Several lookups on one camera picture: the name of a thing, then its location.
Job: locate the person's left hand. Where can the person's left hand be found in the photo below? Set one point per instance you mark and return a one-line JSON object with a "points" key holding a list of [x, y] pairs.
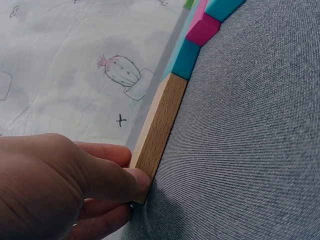
{"points": [[45, 180]]}

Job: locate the person's left thumb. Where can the person's left thumb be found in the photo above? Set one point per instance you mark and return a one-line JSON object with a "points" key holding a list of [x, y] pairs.
{"points": [[107, 177]]}

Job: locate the person's left fingers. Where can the person's left fingers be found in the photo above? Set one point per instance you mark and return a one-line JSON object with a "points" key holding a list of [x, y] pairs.
{"points": [[107, 220]]}

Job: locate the long natural wooden block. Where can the long natural wooden block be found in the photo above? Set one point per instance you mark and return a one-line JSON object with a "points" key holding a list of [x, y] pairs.
{"points": [[160, 122]]}

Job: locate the teal block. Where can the teal block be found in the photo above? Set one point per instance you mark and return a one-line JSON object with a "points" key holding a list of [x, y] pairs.
{"points": [[185, 60], [222, 8]]}

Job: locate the magenta block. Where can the magenta block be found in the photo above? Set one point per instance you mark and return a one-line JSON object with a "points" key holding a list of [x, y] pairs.
{"points": [[203, 30]]}

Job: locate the green block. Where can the green block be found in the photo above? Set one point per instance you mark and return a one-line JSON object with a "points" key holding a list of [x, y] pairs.
{"points": [[188, 3]]}

